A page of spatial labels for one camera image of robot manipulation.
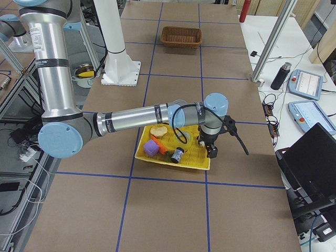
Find black water bottle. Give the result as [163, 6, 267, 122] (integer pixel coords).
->
[270, 62, 292, 90]

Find toy croissant bread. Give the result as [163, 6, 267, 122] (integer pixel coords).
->
[150, 126, 168, 139]

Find brown wicker basket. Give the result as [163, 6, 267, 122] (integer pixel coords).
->
[161, 26, 202, 49]

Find black laptop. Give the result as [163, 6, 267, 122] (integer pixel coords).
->
[276, 123, 335, 222]

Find black orange usb hub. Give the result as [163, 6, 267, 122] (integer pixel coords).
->
[262, 103, 279, 138]

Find upper teach pendant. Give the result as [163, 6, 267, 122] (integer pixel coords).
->
[288, 69, 323, 100]

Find lower teach pendant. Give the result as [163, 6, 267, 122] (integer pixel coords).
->
[288, 100, 335, 135]

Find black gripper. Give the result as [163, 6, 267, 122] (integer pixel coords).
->
[198, 133, 217, 153]

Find orange toy carrot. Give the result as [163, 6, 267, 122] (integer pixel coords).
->
[151, 135, 168, 155]

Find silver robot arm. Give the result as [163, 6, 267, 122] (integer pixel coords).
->
[17, 1, 228, 159]

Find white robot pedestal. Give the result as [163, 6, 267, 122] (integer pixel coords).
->
[94, 0, 141, 87]

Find yellow plastic basket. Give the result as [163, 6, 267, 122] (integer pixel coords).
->
[135, 124, 210, 170]

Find white pot with corn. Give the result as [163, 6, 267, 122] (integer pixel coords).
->
[71, 64, 95, 89]

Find black cylindrical battery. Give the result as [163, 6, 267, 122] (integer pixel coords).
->
[171, 147, 185, 163]

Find red bottle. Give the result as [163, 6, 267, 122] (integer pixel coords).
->
[239, 0, 251, 23]

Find teach pendant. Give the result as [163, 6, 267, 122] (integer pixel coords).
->
[288, 100, 335, 135]
[288, 69, 323, 100]

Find purple foam cube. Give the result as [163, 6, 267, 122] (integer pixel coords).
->
[143, 140, 159, 158]

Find aluminium frame post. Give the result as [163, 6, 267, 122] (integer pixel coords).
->
[250, 0, 297, 82]

